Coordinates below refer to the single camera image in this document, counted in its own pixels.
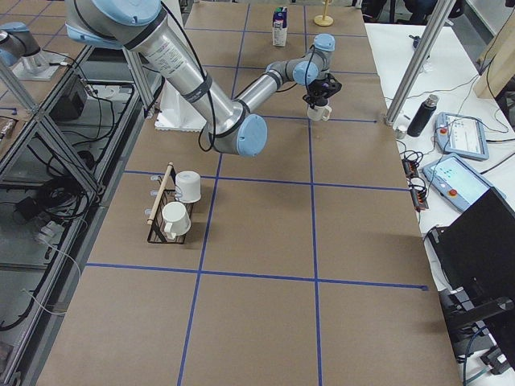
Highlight blue white milk carton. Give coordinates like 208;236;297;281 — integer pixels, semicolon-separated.
272;6;287;47

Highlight black water bottle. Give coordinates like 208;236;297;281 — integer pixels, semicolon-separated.
407;94;439;138

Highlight far teach pendant tablet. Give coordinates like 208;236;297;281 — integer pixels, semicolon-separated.
435;112;489;161

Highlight aluminium frame post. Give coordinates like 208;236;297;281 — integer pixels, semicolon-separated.
384;0;455;126

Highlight teach pendant tablet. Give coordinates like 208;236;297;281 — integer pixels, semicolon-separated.
422;154;495;212
435;112;489;161

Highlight white ribbed mug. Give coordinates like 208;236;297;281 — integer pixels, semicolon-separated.
307;105;332;121

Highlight white mug with lettering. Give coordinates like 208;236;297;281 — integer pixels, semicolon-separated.
161;201;191;240

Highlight black wire cup rack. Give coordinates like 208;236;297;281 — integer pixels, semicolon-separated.
146;162;201;244

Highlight black orange power strip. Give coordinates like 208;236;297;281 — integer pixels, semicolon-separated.
402;158;429;212

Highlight black laptop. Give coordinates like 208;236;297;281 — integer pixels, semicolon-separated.
426;187;515;306

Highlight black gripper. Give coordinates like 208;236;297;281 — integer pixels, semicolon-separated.
303;79;332;108

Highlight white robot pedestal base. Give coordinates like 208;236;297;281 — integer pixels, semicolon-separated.
154;80;206;133

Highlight brown paper table mat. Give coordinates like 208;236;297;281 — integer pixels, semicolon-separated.
38;7;459;385

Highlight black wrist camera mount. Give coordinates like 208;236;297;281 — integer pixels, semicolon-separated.
325;73;342;98

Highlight near teach pendant tablet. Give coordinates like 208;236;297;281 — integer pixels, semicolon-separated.
422;154;495;212

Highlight wooden stand with round base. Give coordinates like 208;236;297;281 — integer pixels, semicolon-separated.
313;0;334;27

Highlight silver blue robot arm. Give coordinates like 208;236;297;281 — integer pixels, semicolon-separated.
65;1;342;157
1;22;41;67

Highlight white upturned cup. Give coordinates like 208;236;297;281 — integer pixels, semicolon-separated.
175;170;201;203

